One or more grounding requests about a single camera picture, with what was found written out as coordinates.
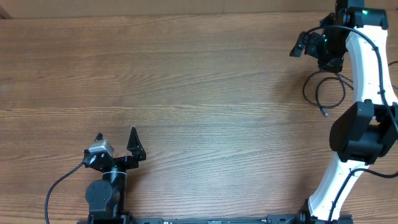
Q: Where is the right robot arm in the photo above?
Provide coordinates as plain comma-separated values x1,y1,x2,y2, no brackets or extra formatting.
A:
279,1,397,223

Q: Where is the black USB cable bundle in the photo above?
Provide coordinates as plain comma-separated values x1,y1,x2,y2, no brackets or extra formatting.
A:
302,68,355,117

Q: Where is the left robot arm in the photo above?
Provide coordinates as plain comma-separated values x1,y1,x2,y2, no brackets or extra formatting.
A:
82,127,146,224

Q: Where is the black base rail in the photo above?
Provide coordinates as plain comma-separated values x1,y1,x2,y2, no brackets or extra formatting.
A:
76,213,354,224

